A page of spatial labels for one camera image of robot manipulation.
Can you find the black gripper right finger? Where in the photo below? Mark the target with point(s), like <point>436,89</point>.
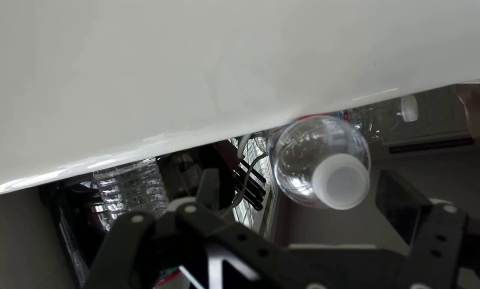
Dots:
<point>454,251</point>

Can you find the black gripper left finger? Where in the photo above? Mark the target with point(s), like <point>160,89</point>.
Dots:
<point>208,251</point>

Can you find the small clear plastic water bottle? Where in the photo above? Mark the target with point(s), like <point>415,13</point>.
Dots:
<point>309,161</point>

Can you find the large clear bottle white cap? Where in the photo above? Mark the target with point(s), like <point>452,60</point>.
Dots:
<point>128,187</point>

